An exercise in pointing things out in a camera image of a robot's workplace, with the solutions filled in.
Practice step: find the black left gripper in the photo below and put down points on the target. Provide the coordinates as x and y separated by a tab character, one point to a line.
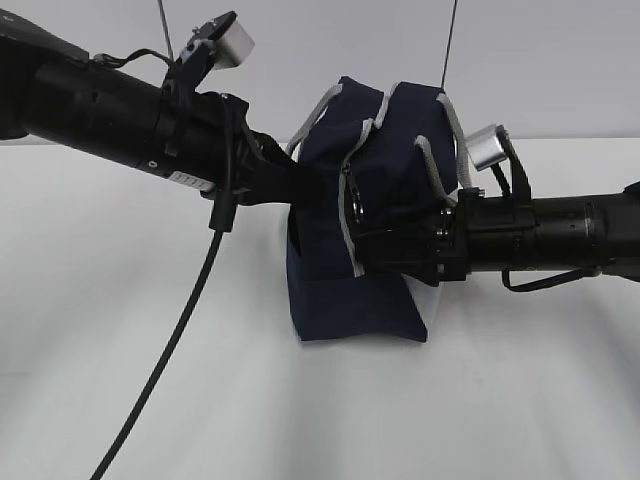
199	138

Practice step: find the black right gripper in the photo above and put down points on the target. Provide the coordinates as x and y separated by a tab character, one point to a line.
482	234

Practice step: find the navy blue lunch bag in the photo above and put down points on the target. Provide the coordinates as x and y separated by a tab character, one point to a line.
387	160

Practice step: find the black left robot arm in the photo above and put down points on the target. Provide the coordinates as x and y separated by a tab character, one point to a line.
54	90

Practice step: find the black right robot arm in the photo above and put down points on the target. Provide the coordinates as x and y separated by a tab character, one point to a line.
540	244

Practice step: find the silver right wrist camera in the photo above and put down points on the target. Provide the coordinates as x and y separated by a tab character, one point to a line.
491	149

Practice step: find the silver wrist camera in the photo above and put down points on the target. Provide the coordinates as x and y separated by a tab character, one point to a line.
491	149
220	43

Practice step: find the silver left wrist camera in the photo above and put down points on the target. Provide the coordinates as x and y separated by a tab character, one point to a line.
220	43

